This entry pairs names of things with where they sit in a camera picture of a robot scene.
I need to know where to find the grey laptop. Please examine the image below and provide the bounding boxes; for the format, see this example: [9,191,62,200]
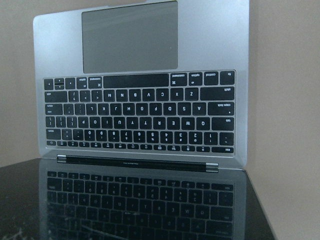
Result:
[0,0,276,240]

